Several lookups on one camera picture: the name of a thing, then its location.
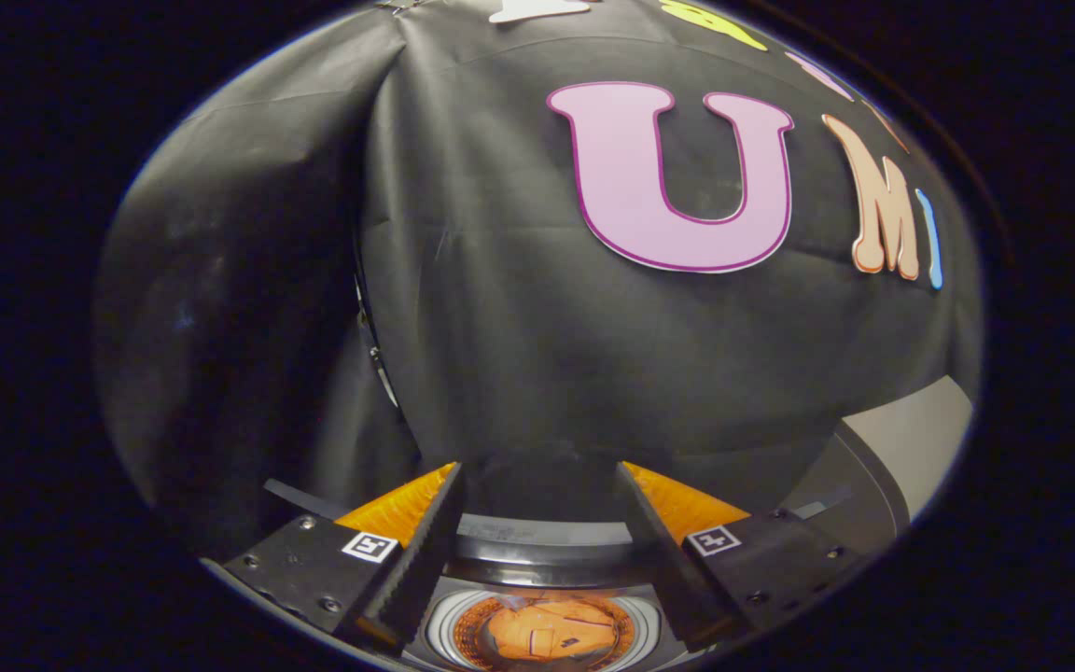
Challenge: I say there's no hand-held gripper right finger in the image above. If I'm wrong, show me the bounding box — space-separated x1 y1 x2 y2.
616 460 865 652

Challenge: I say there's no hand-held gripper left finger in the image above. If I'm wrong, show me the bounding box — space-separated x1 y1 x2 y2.
204 462 467 654

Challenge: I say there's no grey washing machine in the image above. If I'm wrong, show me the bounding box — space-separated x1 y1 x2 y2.
262 476 828 672

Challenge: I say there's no orange polo shirt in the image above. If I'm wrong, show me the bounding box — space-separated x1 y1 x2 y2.
477 597 622 668

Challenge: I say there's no black backdrop cloth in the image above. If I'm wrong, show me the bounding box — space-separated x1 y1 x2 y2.
94 0 984 561

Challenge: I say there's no beige cabinet with dark frame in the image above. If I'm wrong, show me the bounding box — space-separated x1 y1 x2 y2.
780 375 975 561

